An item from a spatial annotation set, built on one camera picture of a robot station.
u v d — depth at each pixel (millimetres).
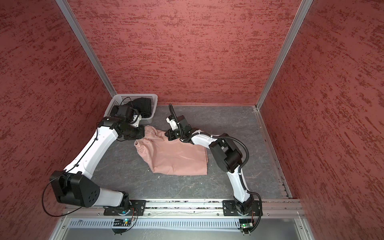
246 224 709
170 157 921
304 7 709
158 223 709
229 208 739
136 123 706
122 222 712
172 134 833
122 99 1168
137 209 738
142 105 1100
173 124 855
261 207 710
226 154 559
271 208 758
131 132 708
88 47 856
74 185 404
